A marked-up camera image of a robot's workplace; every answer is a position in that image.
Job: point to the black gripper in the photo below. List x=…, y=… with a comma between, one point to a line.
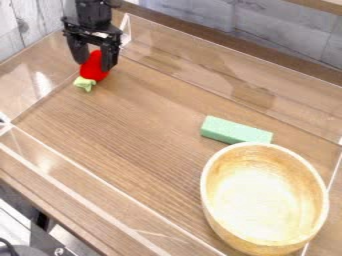
x=87, y=23

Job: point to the red plush strawberry green leaf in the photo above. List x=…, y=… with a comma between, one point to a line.
x=90, y=72

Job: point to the green foam block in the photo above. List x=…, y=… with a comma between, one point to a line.
x=230, y=132

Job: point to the wooden bowl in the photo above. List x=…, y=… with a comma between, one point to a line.
x=264, y=198

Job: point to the clear acrylic tray wall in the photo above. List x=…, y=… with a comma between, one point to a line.
x=109, y=159

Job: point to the black metal stand bracket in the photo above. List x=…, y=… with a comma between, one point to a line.
x=23, y=239

